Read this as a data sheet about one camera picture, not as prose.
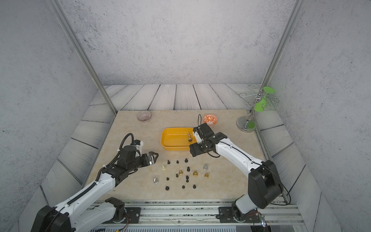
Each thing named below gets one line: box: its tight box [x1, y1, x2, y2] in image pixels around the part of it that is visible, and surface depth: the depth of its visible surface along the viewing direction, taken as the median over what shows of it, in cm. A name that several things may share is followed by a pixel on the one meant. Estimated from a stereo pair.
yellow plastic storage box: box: [160, 127, 198, 151], surface depth 107 cm
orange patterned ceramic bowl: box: [202, 114, 219, 126], surface depth 113 cm
